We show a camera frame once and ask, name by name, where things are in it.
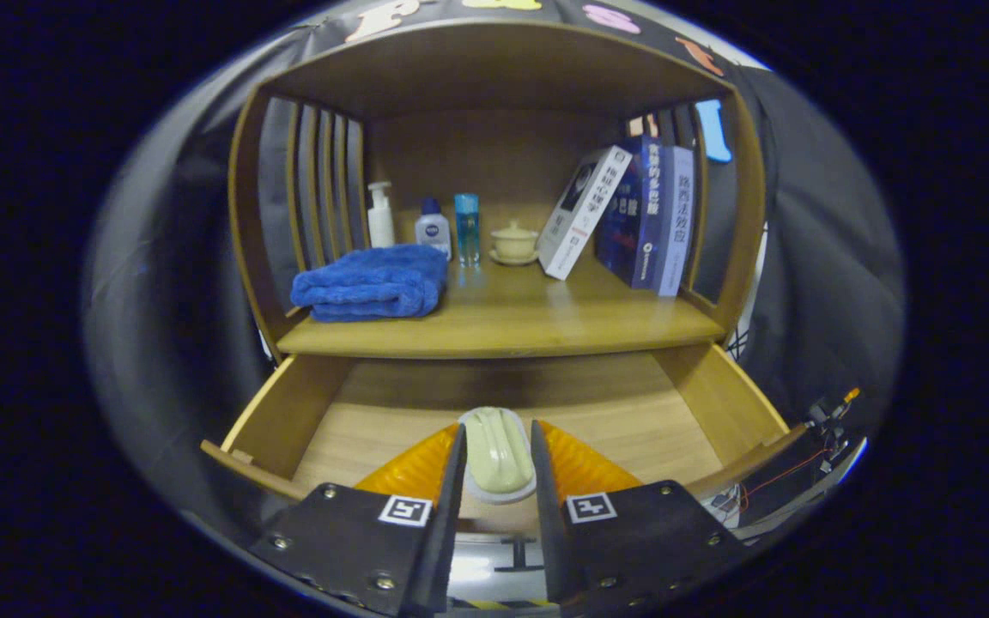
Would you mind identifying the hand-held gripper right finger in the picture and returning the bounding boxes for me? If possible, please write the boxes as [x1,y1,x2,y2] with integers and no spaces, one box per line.
[531,418,749,615]

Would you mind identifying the wooden countertop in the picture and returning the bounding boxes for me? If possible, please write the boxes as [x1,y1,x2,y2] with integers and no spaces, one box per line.
[276,249,727,360]

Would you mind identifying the blue folded towel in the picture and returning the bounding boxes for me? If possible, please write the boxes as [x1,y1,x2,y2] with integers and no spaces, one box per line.
[290,244,449,323]

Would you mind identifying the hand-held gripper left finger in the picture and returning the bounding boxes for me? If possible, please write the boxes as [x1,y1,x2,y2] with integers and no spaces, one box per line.
[246,422,470,618]

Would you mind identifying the beige lidded tea cup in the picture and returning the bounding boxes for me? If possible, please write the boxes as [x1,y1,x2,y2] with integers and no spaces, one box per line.
[489,221,540,266]

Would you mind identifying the dark blue book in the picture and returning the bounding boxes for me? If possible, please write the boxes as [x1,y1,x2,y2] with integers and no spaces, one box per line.
[595,135,664,290]

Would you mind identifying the pale lavender book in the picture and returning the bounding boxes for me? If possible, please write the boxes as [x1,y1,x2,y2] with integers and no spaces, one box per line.
[656,145,695,297]

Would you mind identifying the pale green scrub brush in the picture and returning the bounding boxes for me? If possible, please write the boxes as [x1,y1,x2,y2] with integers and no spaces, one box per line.
[458,406,538,505]

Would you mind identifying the wooden drawer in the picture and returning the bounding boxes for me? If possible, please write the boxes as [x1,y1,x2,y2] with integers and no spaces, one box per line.
[201,343,809,574]

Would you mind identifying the clear blue bottle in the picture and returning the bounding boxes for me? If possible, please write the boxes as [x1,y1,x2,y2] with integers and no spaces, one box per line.
[454,193,481,266]

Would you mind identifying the white pump bottle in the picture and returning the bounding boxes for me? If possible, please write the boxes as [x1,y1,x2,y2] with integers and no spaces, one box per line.
[367,181,396,249]

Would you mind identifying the white book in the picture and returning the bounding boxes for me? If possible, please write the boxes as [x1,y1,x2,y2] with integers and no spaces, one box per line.
[537,145,634,281]

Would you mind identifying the black and orange tool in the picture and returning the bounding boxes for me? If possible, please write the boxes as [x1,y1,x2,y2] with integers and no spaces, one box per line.
[804,388,863,456]

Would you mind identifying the white blue-capped lotion bottle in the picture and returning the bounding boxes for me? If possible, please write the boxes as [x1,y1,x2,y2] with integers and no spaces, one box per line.
[415,197,452,261]

